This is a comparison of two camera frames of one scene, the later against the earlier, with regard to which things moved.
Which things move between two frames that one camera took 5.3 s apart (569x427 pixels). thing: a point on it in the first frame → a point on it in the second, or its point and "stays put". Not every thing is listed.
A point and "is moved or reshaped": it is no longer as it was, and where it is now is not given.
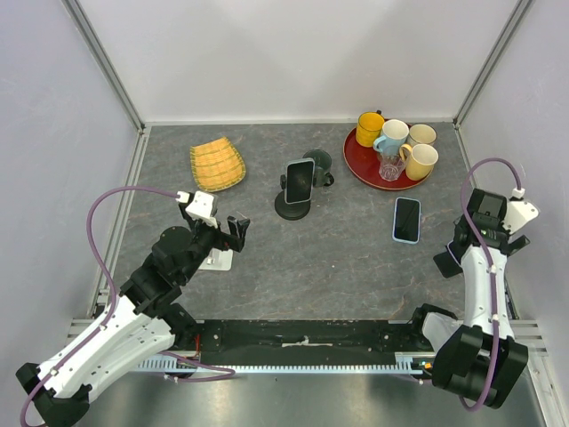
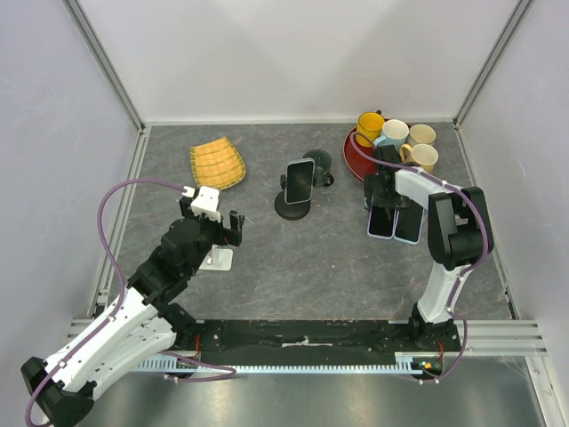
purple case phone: (457, 250) is moved or reshaped
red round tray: (363, 163) stays put
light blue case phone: (406, 220) stays put
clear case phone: (300, 181) stays put
